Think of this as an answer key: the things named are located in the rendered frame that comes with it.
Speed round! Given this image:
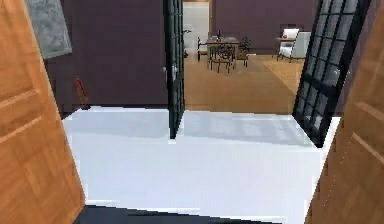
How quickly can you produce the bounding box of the small brown side table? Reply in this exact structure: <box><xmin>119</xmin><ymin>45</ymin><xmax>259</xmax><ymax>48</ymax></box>
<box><xmin>275</xmin><ymin>36</ymin><xmax>297</xmax><ymax>60</ymax></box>

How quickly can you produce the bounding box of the black metal dining chair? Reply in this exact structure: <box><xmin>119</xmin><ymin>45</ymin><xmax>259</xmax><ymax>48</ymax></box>
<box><xmin>196</xmin><ymin>36</ymin><xmax>209</xmax><ymax>63</ymax></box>
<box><xmin>209</xmin><ymin>43</ymin><xmax>236</xmax><ymax>74</ymax></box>
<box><xmin>235</xmin><ymin>36</ymin><xmax>252</xmax><ymax>69</ymax></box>

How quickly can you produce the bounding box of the grey framed wall picture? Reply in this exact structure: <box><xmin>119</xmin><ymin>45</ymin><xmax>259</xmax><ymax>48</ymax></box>
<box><xmin>24</xmin><ymin>0</ymin><xmax>73</xmax><ymax>60</ymax></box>

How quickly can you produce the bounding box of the brown wooden dining table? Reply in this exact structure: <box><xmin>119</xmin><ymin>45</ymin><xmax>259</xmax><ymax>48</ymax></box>
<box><xmin>204</xmin><ymin>35</ymin><xmax>241</xmax><ymax>70</ymax></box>

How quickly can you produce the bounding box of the black glazed room door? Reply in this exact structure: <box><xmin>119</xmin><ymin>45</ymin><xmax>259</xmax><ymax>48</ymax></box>
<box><xmin>291</xmin><ymin>0</ymin><xmax>372</xmax><ymax>149</ymax></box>
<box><xmin>163</xmin><ymin>0</ymin><xmax>186</xmax><ymax>140</ymax></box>

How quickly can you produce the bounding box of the red fire extinguisher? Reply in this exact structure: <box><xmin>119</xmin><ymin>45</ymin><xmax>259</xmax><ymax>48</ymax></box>
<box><xmin>73</xmin><ymin>77</ymin><xmax>91</xmax><ymax>111</ymax></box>

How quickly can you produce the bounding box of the brown wooden room door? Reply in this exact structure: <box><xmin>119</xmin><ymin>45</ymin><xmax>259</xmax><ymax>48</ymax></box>
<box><xmin>0</xmin><ymin>0</ymin><xmax>86</xmax><ymax>224</ymax></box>
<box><xmin>304</xmin><ymin>3</ymin><xmax>384</xmax><ymax>224</ymax></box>

